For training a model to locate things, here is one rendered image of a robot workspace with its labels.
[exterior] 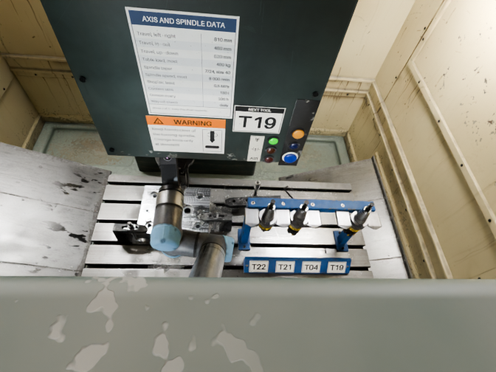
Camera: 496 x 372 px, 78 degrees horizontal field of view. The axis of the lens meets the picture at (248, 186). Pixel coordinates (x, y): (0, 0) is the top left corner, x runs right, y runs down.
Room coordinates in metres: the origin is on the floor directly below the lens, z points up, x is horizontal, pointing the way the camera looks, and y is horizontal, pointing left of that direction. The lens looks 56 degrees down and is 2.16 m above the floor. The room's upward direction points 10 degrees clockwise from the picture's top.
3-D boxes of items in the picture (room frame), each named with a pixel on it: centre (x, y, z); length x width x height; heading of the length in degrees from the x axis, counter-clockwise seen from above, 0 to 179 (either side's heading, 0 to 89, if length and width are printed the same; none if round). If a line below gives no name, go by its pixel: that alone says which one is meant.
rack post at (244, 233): (0.57, -0.02, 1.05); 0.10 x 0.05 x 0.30; 10
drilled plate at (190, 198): (0.61, 0.29, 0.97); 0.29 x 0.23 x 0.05; 100
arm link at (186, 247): (0.35, 0.18, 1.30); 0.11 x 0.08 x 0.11; 91
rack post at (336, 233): (0.64, -0.46, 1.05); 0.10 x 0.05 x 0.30; 10
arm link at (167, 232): (0.34, 0.19, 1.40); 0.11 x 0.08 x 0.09; 10
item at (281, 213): (0.53, -0.14, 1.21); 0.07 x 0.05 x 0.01; 10
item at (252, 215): (0.51, -0.03, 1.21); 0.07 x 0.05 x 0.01; 10
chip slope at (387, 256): (0.73, -0.40, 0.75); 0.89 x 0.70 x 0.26; 10
